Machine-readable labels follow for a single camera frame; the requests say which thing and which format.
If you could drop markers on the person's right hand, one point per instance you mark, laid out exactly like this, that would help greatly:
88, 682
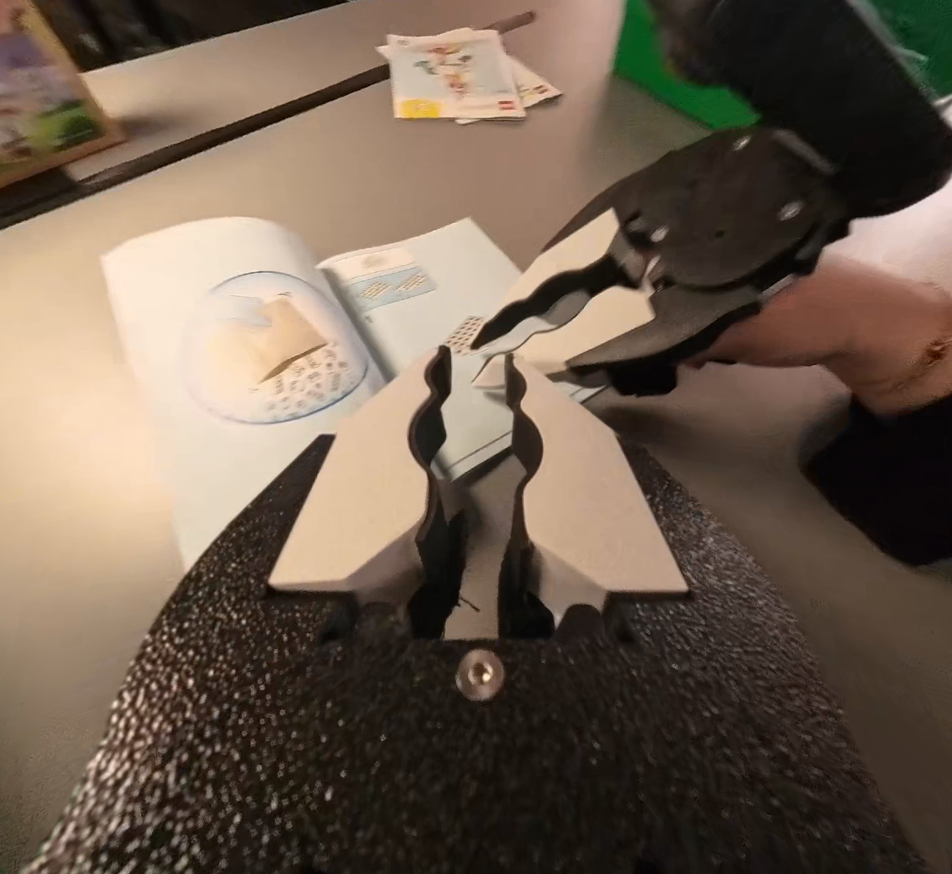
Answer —
818, 338

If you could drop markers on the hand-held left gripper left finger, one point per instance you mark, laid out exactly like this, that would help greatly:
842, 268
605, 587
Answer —
349, 509

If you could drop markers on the green plastic bin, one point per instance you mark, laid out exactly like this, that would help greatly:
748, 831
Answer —
654, 70

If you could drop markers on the light blue instruction booklet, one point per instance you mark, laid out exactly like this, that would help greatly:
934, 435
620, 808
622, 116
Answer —
223, 338

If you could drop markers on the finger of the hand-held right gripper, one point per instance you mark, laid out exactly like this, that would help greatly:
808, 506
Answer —
565, 264
595, 331

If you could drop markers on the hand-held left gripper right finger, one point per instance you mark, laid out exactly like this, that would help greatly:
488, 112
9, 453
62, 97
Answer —
595, 509

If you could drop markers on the small instruction booklet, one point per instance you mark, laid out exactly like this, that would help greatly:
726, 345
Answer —
453, 74
538, 91

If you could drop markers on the cardboard toy set box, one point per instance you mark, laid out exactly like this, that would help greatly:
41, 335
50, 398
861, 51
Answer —
37, 92

